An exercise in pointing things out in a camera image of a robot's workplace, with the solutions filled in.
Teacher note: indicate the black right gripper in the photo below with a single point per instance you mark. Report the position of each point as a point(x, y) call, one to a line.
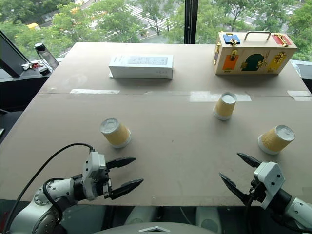
point(257, 191)

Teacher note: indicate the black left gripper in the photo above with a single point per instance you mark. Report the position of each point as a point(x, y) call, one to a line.
point(105, 180)

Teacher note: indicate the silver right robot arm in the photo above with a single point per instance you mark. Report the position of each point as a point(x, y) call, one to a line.
point(301, 209)

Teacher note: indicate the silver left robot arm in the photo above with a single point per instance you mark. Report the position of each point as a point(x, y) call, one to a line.
point(56, 189)

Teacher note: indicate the yellow paper cup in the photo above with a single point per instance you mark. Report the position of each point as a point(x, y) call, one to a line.
point(274, 141)
point(119, 135)
point(224, 107)

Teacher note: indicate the silver robot torso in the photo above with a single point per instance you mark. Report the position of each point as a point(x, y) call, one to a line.
point(156, 229)

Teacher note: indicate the clear tape strip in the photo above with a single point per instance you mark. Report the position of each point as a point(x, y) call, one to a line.
point(299, 95)
point(202, 96)

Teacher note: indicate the white cardboard box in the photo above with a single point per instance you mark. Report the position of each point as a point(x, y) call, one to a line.
point(141, 68)

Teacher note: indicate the small black object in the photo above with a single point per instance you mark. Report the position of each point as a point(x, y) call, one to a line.
point(44, 71)

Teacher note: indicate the black window ledge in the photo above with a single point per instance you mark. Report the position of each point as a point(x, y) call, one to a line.
point(19, 90)

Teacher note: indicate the clear water bottle black cap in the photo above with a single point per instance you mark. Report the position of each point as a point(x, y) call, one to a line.
point(47, 58)

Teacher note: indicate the red and white key bunch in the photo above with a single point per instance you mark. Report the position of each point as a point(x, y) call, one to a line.
point(30, 65)

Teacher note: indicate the black slanted panel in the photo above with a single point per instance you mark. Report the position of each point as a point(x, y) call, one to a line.
point(9, 58)

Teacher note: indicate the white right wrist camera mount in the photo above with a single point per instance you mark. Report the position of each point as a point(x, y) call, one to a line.
point(270, 178)

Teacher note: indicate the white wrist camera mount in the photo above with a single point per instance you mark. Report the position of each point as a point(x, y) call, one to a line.
point(270, 178)
point(93, 163)

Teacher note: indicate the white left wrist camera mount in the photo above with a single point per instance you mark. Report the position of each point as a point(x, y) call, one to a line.
point(93, 163)

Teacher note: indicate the black window frame post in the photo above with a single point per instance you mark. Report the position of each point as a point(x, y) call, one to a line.
point(190, 22)

